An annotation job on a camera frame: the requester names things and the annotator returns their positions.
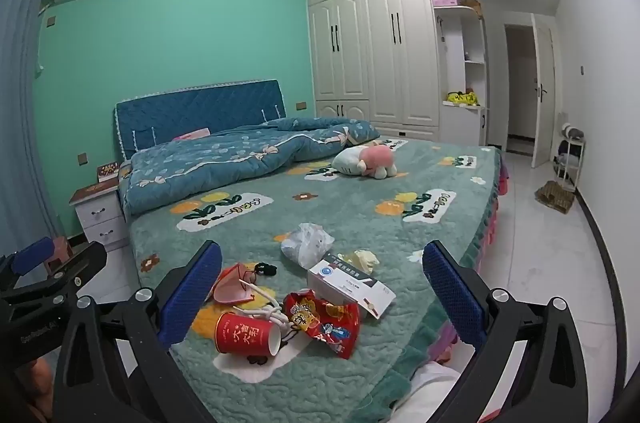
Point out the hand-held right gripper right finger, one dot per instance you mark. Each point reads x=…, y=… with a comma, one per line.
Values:
x=452, y=298

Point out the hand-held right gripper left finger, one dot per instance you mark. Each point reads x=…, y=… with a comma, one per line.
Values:
x=192, y=293

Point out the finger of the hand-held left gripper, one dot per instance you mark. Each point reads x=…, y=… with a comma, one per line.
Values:
x=32, y=253
x=65, y=270

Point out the red and yellow face mask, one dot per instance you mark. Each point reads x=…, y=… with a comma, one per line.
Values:
x=232, y=288

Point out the pink plastic stool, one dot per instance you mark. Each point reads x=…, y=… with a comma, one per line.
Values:
x=62, y=248

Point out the red paper cup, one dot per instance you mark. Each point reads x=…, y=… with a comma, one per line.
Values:
x=240, y=333

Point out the white nightstand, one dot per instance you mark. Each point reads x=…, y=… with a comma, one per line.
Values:
x=100, y=218

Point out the black hair clip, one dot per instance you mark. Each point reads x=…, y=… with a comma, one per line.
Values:
x=262, y=269

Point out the colourful bed skirt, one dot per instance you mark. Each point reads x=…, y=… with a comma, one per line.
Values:
x=492, y=223

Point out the crumpled yellow paper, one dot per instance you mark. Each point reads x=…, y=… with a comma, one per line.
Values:
x=362, y=259

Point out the white cloth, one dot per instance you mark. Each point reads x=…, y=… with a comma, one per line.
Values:
x=430, y=395

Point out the small colourful box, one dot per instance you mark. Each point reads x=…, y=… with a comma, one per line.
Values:
x=107, y=172

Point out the white carton box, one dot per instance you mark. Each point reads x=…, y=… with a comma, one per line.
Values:
x=345, y=285

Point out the clear plastic bag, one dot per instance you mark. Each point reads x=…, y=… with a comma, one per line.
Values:
x=305, y=245

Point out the red snack packet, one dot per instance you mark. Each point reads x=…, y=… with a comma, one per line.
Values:
x=330, y=323

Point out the blue floral quilt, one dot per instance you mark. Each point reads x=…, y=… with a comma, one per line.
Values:
x=210, y=163

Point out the woven brown mat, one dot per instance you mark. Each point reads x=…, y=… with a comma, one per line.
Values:
x=555, y=198

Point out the green printed bed blanket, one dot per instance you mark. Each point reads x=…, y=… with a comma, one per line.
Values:
x=310, y=208

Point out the grey curtain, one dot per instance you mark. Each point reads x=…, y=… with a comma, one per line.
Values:
x=20, y=103

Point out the pink pillow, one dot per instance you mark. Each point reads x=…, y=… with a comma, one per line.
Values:
x=192, y=134

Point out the white and pink plush toy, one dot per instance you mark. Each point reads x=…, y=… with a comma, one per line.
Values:
x=367, y=160

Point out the white metal rack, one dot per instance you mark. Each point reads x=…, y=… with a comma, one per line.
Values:
x=570, y=163

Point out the blue quilted headboard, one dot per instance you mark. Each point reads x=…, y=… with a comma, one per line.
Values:
x=200, y=108

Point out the yellow toy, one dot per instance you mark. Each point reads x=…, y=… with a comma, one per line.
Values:
x=461, y=98

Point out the grey plush toy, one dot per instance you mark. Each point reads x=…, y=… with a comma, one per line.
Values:
x=572, y=132

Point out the white door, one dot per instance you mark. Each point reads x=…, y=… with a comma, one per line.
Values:
x=542, y=93

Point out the white wardrobe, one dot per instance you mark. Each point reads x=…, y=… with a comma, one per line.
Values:
x=385, y=53

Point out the brown basket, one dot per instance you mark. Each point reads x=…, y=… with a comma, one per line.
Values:
x=474, y=7

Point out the pink box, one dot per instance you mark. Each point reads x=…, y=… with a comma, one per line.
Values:
x=445, y=2

